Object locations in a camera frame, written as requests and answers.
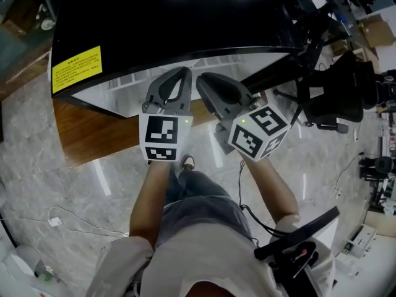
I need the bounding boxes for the person's grey shorts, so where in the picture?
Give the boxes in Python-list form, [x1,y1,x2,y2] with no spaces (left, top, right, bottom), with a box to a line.
[163,168,258,248]

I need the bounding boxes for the large brown cardboard box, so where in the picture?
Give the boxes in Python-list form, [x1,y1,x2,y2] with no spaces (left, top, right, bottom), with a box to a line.
[358,16,396,48]

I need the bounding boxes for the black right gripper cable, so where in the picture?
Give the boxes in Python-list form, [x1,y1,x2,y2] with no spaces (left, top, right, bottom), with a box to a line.
[237,158,280,238]

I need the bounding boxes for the person's left forearm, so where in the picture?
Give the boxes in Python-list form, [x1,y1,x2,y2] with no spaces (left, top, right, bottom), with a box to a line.
[129,160,173,251]

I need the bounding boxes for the low wooden table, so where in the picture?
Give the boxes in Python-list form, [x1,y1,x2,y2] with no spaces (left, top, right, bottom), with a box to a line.
[51,88,270,169]

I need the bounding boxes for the black controller with red button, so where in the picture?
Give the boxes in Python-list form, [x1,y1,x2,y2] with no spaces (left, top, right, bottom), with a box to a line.
[268,241,320,280]

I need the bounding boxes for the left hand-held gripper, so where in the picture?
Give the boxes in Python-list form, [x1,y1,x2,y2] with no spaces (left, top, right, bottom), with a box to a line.
[139,67,194,163]

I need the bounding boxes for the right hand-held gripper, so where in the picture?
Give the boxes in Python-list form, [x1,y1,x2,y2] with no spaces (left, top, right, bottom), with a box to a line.
[196,72,292,163]

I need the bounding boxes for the person's white shirt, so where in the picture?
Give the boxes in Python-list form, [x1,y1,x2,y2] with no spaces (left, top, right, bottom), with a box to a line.
[85,214,337,297]

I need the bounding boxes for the white box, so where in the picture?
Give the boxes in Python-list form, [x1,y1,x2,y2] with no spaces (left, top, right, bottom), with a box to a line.
[296,217,340,257]

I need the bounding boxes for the white cable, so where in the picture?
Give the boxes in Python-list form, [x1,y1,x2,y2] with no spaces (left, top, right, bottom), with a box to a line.
[0,205,129,238]

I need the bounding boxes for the person's right forearm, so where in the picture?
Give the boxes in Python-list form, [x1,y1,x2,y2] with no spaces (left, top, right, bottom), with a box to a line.
[239,155,301,226]

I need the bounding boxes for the black floor stand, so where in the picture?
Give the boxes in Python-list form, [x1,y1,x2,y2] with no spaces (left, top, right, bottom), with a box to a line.
[358,154,396,183]

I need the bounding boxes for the black tablet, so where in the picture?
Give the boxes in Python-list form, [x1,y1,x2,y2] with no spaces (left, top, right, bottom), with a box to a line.
[253,205,340,261]

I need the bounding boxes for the black office chair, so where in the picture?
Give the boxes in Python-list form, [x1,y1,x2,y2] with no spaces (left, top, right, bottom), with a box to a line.
[273,49,377,135]

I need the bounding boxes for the person's sneaker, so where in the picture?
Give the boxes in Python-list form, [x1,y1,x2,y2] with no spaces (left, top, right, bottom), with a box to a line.
[180,153,196,171]

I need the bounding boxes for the black mini fridge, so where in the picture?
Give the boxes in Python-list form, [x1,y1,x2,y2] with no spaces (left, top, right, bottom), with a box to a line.
[49,0,326,121]

